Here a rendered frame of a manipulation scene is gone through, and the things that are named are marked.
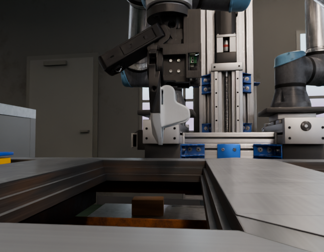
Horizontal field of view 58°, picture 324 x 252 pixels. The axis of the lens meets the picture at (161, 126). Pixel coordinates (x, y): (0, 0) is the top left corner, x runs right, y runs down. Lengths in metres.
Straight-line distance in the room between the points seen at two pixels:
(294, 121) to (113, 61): 0.75
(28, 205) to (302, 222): 0.34
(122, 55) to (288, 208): 0.33
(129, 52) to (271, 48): 3.76
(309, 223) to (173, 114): 0.28
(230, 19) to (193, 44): 0.95
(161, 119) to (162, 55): 0.10
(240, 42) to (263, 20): 2.85
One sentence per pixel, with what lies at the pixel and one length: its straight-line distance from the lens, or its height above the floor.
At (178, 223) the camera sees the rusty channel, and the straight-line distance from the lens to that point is 0.74.
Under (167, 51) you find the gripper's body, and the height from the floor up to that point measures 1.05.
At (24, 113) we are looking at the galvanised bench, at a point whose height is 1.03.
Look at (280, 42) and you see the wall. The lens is 4.22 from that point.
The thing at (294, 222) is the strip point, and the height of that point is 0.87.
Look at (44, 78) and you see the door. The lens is 4.69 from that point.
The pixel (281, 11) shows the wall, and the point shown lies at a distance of 4.36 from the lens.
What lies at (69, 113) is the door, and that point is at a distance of 4.42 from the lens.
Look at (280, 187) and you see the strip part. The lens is 0.36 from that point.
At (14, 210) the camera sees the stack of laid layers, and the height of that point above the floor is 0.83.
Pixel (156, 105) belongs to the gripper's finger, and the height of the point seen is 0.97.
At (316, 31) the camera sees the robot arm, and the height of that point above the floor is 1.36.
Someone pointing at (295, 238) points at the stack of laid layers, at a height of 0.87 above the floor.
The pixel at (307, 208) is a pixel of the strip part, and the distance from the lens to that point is 0.26.
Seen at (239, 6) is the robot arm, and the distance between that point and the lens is 0.65.
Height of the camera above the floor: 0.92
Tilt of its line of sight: 3 degrees up
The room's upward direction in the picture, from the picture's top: straight up
